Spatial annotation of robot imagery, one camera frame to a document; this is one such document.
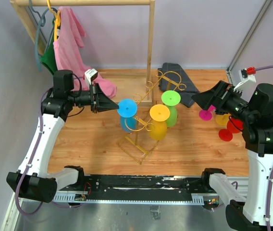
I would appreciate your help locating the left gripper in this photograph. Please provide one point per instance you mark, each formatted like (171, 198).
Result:
(102, 102)

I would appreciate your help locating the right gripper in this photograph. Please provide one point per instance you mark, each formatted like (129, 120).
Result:
(217, 96)

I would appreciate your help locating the pink wine glass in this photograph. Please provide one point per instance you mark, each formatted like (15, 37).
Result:
(206, 114)

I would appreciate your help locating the blue wine glass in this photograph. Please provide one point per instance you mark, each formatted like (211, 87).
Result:
(127, 109)

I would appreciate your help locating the orange wine glass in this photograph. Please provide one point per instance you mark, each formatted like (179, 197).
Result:
(222, 120)
(159, 113)

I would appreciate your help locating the red wine glass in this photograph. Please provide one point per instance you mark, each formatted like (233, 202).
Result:
(233, 126)

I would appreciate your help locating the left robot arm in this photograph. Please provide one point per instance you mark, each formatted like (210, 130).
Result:
(45, 134)

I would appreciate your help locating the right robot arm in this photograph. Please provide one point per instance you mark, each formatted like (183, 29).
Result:
(261, 144)

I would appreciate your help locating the green wine glass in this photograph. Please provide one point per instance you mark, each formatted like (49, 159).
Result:
(171, 98)

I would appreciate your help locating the wooden clothes rack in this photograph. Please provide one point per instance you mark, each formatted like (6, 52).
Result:
(130, 82)

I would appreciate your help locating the grey folded cloth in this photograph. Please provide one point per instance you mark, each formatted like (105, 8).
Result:
(188, 92)

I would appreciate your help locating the pink garment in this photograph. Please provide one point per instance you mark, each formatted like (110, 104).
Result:
(67, 45)

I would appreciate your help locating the green garment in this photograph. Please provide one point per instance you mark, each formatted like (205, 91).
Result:
(47, 59)

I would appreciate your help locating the yellow hanger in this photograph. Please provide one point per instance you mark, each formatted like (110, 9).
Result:
(57, 21)

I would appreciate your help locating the blue-grey hanger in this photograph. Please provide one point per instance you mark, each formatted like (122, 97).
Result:
(41, 23)

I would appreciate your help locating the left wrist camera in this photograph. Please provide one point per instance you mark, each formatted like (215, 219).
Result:
(90, 75)

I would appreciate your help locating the gold wire glass rack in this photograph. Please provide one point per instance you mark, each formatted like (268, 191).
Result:
(130, 143)

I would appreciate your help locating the aluminium frame rail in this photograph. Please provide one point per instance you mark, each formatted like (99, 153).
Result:
(253, 212)

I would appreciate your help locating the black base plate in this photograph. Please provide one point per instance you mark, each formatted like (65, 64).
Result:
(139, 188)

